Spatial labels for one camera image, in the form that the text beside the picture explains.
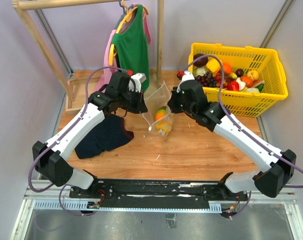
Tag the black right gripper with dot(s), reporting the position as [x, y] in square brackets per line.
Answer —
[172, 102]

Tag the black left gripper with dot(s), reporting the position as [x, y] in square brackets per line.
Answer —
[140, 106]

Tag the orange green mango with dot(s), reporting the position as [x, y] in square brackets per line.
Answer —
[160, 113]

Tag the yellow bell pepper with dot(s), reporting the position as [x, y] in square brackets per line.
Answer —
[213, 66]
[164, 127]

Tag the clear dotted zip top bag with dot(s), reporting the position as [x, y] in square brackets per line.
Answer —
[157, 99]

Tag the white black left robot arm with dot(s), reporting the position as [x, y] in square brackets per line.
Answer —
[50, 157]

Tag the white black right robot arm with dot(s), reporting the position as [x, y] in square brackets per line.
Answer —
[273, 165]

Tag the green tank top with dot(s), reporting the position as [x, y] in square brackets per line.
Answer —
[132, 47]

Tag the purple grape bunch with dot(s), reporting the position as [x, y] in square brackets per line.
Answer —
[206, 80]

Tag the dark purple round fruit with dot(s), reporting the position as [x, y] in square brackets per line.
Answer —
[199, 62]

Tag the dark navy cloth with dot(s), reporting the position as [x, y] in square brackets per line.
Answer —
[106, 136]

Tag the orange fruit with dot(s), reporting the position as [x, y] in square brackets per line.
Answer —
[227, 68]

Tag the yellow peach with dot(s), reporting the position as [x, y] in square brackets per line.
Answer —
[253, 74]

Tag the watermelon slice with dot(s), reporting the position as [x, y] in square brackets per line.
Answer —
[259, 85]

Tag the yellow clothes hanger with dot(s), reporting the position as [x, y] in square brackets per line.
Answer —
[125, 21]

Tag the yellow plastic basket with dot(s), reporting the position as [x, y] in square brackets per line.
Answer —
[247, 101]

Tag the wooden clothes rack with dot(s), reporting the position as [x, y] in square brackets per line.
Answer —
[73, 85]

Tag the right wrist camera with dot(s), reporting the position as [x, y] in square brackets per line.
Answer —
[184, 76]

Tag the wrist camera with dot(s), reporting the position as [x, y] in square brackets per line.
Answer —
[136, 81]
[184, 76]

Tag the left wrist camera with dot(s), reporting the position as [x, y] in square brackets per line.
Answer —
[136, 81]

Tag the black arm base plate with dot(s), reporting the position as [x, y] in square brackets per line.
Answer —
[157, 194]

